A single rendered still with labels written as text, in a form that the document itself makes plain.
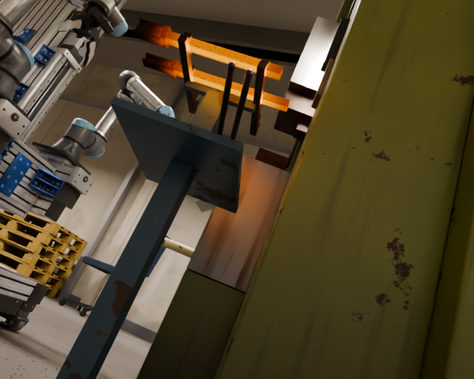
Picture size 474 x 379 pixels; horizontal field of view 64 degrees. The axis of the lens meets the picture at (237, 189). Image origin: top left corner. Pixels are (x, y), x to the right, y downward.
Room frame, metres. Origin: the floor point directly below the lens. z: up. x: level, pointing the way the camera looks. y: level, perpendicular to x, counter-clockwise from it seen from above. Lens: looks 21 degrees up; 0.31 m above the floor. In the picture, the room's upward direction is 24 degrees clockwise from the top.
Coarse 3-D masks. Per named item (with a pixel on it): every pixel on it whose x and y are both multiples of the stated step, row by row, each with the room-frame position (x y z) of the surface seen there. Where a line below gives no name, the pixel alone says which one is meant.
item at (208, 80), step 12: (144, 60) 0.94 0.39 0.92; (156, 60) 0.94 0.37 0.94; (168, 60) 0.93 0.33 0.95; (168, 72) 0.94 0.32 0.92; (180, 72) 0.93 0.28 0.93; (204, 72) 0.91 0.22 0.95; (204, 84) 0.93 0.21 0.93; (216, 84) 0.91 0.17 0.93; (240, 84) 0.89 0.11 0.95; (252, 96) 0.89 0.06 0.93; (264, 96) 0.88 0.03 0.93; (276, 96) 0.87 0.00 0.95; (276, 108) 0.90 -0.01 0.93
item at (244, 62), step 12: (144, 24) 0.82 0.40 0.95; (156, 24) 0.81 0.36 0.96; (144, 36) 0.82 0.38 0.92; (156, 36) 0.81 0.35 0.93; (168, 36) 0.80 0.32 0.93; (192, 48) 0.80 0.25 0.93; (204, 48) 0.79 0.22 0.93; (216, 48) 0.78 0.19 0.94; (228, 60) 0.79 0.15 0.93; (240, 60) 0.77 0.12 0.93; (252, 60) 0.77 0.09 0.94; (276, 72) 0.76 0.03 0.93
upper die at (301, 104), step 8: (288, 96) 1.36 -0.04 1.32; (296, 96) 1.35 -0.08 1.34; (304, 96) 1.35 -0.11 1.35; (296, 104) 1.35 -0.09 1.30; (304, 104) 1.35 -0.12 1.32; (280, 112) 1.41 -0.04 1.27; (288, 112) 1.39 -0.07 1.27; (296, 112) 1.36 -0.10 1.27; (304, 112) 1.35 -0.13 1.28; (312, 112) 1.35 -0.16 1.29; (280, 120) 1.47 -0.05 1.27; (288, 120) 1.44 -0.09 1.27; (296, 120) 1.42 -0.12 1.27; (280, 128) 1.53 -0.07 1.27; (288, 128) 1.50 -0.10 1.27
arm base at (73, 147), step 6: (66, 138) 1.84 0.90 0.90; (72, 138) 1.84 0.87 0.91; (54, 144) 1.84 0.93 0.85; (60, 144) 1.82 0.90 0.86; (66, 144) 1.83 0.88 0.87; (72, 144) 1.84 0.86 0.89; (78, 144) 1.86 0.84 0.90; (66, 150) 1.82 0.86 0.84; (72, 150) 1.84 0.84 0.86; (78, 150) 1.87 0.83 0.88; (78, 156) 1.88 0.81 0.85
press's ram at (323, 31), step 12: (324, 24) 1.30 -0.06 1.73; (336, 24) 1.30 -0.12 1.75; (312, 36) 1.31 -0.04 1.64; (324, 36) 1.30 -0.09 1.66; (312, 48) 1.31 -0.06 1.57; (324, 48) 1.30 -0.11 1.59; (300, 60) 1.31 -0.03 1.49; (312, 60) 1.30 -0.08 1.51; (300, 72) 1.31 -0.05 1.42; (312, 72) 1.30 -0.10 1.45; (300, 84) 1.31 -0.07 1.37; (312, 84) 1.30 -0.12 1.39; (312, 96) 1.34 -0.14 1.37
